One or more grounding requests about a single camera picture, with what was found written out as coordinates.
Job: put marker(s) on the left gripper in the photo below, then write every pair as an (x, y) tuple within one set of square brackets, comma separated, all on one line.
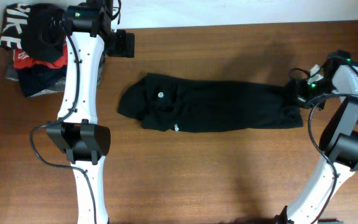
[(125, 45)]

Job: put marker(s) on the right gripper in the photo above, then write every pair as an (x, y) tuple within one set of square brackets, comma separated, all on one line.
[(299, 95)]

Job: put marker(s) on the black t-shirt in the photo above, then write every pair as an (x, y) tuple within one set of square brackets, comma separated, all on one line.
[(162, 102)]

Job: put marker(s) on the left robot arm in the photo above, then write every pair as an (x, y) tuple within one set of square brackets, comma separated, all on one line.
[(76, 132)]

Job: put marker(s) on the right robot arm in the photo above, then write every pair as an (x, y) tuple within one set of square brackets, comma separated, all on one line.
[(337, 77)]

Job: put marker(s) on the black Nike shirt on pile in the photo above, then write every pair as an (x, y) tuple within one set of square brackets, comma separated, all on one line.
[(35, 29)]

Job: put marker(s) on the navy blue shirt in pile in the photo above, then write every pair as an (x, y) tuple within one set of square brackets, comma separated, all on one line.
[(37, 77)]

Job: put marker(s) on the red shirt in pile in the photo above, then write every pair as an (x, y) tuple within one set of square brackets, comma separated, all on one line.
[(43, 52)]

